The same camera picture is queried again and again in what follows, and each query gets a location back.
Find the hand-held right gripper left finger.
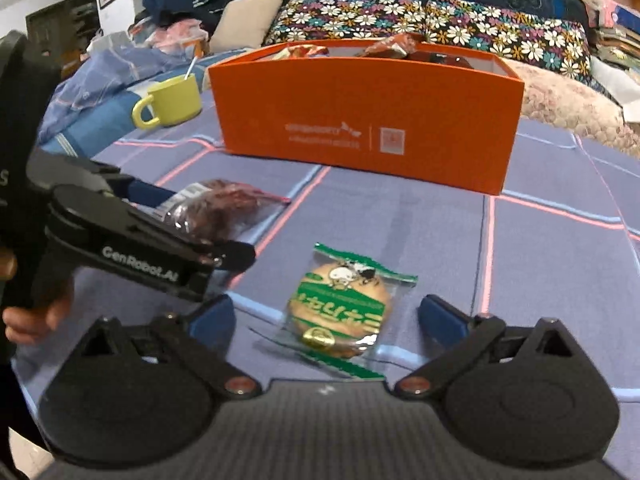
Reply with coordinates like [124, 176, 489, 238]
[69, 294, 262, 402]

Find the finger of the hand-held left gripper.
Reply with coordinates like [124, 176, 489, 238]
[120, 207, 257, 271]
[112, 174, 178, 211]

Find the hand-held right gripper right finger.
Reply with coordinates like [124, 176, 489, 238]
[394, 295, 591, 402]

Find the dark red snack packet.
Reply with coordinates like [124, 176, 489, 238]
[162, 177, 292, 243]

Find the green cookie packet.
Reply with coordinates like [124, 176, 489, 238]
[250, 242, 420, 381]

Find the orange cardboard box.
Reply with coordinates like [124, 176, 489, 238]
[207, 37, 526, 196]

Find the person's left hand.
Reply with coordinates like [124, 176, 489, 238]
[2, 279, 76, 346]

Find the blue checked tablecloth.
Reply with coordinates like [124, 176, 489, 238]
[10, 87, 640, 480]

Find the blue striped cushion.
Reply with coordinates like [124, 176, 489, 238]
[37, 95, 151, 158]

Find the yellow-green mug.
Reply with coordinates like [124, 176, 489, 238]
[131, 74, 203, 131]

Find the light blue plaid cloth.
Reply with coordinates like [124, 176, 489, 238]
[37, 42, 213, 143]

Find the dark wooden cabinet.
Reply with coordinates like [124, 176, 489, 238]
[25, 0, 101, 66]

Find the pile of dark clothes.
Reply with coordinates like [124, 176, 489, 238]
[127, 0, 231, 56]

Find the beige pillow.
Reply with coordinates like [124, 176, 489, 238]
[207, 0, 288, 56]

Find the beige quilted sofa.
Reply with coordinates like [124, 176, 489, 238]
[140, 0, 640, 156]

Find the floral cushion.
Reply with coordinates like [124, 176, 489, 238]
[264, 0, 432, 46]
[425, 0, 593, 81]

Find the brown red snack packet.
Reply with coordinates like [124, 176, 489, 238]
[362, 32, 426, 58]

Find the white cloth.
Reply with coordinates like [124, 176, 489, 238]
[590, 57, 640, 123]

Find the stack of books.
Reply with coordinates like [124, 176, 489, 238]
[575, 0, 640, 68]

